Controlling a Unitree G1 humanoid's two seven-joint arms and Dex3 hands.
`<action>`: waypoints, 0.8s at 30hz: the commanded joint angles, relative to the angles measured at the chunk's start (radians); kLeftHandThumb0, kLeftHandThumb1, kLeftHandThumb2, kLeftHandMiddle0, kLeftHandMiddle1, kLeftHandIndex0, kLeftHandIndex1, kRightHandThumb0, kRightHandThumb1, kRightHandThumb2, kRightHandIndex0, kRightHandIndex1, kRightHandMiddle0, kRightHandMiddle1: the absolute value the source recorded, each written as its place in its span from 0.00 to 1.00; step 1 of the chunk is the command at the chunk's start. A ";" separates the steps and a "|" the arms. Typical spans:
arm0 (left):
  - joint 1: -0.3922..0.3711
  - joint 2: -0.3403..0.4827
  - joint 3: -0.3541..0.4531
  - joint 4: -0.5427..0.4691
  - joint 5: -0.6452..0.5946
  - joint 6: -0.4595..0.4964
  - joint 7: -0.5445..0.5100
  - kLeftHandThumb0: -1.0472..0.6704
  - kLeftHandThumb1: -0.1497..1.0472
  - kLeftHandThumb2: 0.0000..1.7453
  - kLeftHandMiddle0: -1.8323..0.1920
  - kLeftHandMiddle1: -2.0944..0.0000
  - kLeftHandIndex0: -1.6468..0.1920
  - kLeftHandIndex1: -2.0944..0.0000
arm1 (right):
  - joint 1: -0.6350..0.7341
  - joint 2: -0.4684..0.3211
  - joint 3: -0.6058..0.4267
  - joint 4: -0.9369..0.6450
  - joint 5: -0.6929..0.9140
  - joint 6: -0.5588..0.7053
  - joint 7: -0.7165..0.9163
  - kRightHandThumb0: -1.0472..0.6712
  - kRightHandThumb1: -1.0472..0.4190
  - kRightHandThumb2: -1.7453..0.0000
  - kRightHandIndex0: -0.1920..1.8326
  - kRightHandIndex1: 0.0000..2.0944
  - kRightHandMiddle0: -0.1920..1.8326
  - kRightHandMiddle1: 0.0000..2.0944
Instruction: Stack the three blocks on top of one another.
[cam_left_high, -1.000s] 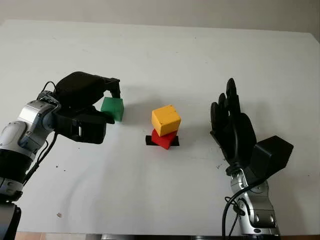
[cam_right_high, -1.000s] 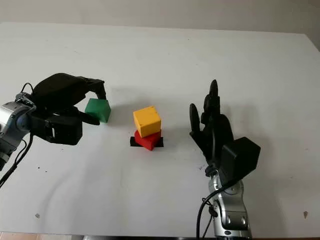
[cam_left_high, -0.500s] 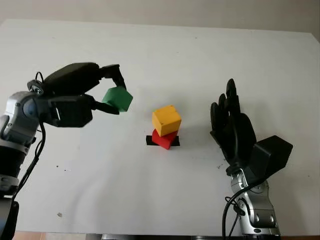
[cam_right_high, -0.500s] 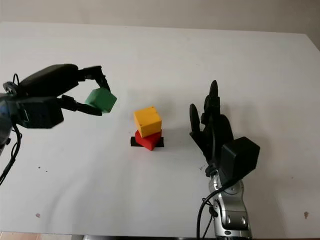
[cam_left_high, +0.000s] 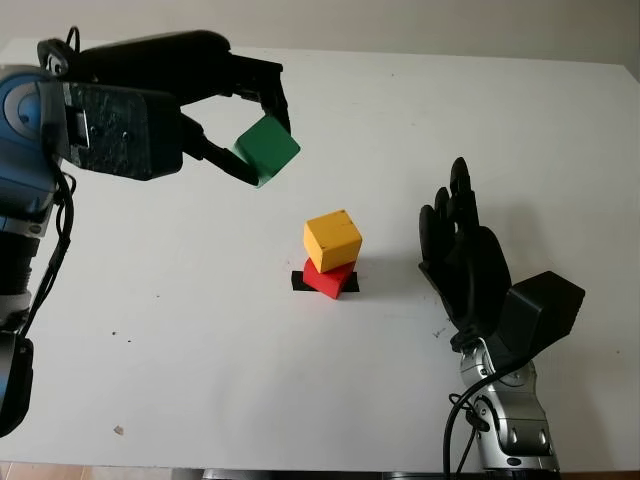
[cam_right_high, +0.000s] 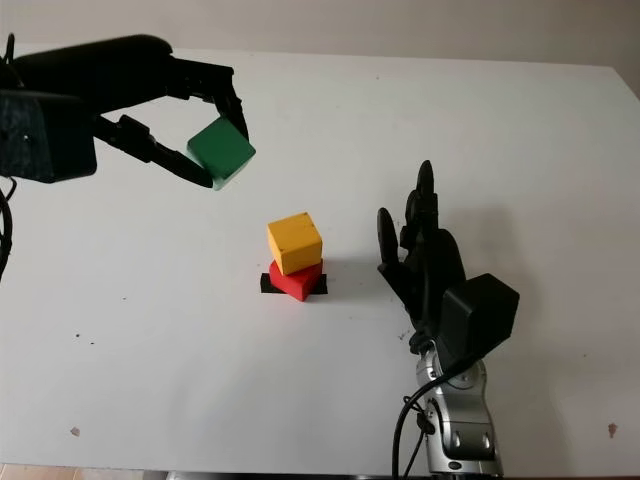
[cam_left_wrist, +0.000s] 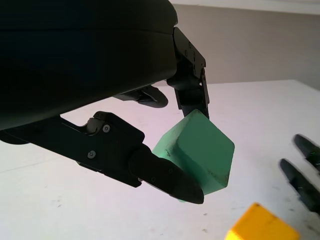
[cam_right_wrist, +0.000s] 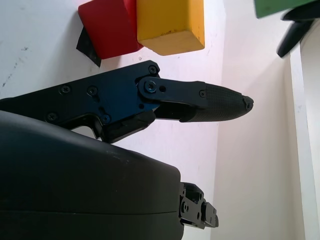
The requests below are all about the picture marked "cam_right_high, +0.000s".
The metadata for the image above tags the black tape strip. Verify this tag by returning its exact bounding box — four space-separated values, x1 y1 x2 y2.
259 273 328 296

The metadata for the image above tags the yellow cube block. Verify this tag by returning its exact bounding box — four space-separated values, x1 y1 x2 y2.
266 211 324 276

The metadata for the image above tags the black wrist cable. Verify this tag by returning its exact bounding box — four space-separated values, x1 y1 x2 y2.
0 33 20 284
392 352 476 476

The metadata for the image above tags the red cube block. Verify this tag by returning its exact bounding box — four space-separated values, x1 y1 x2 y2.
268 259 324 303

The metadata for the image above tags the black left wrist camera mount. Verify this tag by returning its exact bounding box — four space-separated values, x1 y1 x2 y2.
0 89 99 184

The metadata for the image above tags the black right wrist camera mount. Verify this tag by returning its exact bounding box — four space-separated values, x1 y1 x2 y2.
437 273 520 374

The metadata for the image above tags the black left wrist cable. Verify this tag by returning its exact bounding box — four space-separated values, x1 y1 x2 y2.
0 33 20 284

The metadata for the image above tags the green cube block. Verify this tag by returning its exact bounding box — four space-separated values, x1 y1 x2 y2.
186 117 257 192

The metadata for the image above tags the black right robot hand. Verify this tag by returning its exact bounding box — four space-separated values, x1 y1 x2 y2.
377 159 469 356

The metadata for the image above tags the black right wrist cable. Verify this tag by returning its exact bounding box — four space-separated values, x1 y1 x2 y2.
392 352 476 476

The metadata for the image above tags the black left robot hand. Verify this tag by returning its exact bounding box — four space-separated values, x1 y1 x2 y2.
12 33 251 190

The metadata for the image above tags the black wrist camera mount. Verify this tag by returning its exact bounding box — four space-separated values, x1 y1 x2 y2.
437 273 520 374
0 89 99 184

